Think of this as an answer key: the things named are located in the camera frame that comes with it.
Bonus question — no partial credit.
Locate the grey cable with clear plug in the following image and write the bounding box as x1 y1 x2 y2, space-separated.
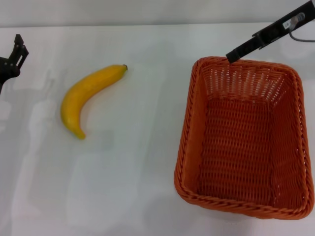
289 13 315 42

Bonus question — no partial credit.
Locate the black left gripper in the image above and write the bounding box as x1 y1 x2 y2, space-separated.
0 33 30 95

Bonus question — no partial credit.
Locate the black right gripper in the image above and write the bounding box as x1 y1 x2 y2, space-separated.
225 0 315 63

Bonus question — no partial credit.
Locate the yellow banana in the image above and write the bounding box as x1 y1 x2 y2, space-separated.
61 64 128 140

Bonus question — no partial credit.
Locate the orange woven rectangular basket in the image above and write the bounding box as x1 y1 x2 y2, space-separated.
174 56 315 220

